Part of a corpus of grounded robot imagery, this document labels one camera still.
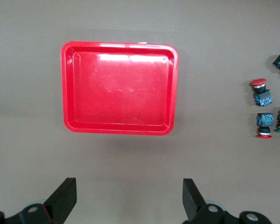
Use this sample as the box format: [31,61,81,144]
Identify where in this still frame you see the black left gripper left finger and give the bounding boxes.
[4,177,78,224]

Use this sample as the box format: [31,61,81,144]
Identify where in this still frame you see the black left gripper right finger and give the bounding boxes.
[182,178,240,224]

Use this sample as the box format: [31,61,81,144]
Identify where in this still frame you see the red mushroom push button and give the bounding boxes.
[250,78,273,107]
[256,112,275,139]

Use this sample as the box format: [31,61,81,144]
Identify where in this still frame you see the brown table cover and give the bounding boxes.
[0,0,280,224]

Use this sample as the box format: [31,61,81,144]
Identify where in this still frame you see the red plastic tray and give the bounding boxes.
[60,41,179,137]

